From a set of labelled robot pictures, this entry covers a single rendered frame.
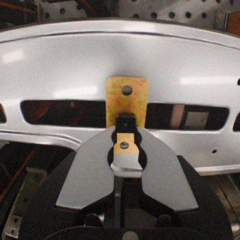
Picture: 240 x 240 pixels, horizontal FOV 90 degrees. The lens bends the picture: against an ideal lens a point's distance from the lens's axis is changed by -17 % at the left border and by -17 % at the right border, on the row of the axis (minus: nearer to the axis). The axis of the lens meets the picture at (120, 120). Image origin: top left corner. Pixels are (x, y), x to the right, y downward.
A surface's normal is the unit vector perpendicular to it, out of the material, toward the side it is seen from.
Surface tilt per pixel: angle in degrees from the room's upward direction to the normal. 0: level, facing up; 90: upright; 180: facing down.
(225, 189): 90
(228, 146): 0
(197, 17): 0
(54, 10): 0
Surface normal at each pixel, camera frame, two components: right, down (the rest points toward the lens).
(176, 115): -0.02, 0.47
